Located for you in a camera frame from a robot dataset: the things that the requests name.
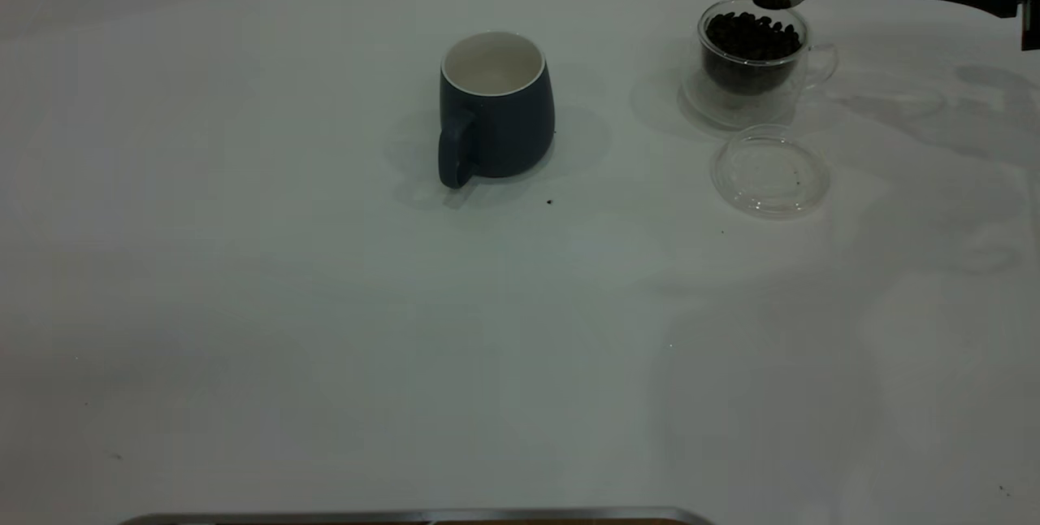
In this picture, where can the dark grey ceramic mug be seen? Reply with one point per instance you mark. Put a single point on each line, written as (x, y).
(512, 135)

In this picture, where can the pile of coffee beans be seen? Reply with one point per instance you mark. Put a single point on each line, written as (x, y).
(751, 41)

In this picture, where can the clear round glass lid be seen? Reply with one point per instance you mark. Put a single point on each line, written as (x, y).
(772, 196)

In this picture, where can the clear double-wall glass cup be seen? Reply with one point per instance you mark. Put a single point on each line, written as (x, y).
(735, 110)

